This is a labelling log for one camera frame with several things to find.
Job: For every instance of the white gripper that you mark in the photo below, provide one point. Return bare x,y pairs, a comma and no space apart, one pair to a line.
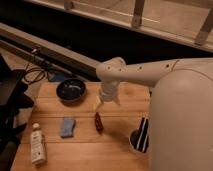
108,92

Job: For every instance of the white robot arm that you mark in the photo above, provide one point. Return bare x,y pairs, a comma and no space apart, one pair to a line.
180,111

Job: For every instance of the dark round bowl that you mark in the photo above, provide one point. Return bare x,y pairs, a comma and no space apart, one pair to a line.
71,90

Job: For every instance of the white cup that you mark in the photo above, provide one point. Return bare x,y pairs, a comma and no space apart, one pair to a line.
132,141

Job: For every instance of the blue sponge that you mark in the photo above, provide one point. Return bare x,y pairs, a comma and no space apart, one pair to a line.
67,127

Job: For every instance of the blue object behind table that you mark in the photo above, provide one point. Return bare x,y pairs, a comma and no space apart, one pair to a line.
58,78

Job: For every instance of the white plastic bottle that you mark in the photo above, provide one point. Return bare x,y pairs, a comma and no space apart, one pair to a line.
37,143

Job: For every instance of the black equipment on left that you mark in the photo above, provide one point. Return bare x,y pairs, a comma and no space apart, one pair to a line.
12,99

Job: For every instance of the metal rail frame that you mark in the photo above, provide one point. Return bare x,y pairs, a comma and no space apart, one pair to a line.
79,43

